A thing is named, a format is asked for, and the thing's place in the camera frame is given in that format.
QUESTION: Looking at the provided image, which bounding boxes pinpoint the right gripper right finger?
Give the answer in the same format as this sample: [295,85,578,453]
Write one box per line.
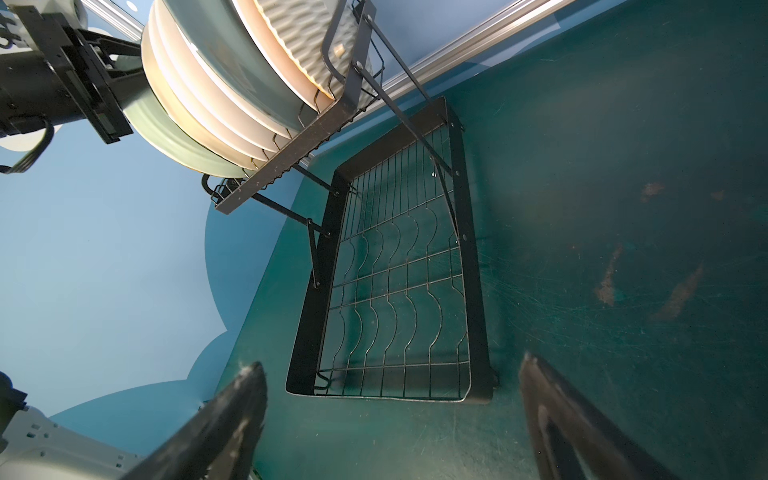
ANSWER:
[519,352,677,479]

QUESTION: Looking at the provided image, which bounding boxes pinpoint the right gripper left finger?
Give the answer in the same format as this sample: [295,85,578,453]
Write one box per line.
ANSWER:
[123,362,268,479]

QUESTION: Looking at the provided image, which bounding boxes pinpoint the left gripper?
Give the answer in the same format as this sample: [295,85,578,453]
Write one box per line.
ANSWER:
[1,5,144,144]

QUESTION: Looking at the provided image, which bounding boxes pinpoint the pale green floral plate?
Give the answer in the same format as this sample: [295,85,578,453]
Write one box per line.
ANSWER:
[119,82,246,178]

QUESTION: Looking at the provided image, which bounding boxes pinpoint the large plain green plate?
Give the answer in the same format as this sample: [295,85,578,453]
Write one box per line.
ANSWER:
[162,1,318,138]

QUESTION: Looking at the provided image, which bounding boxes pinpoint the yellow woven wicker plate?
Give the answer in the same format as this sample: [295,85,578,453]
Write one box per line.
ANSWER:
[255,0,358,99]

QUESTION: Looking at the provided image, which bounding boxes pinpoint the white plate green lettered rim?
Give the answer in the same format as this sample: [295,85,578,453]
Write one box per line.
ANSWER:
[147,1,288,161]

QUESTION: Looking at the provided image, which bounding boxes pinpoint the black wire dish rack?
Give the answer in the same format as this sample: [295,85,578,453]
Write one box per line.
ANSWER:
[206,1,498,404]

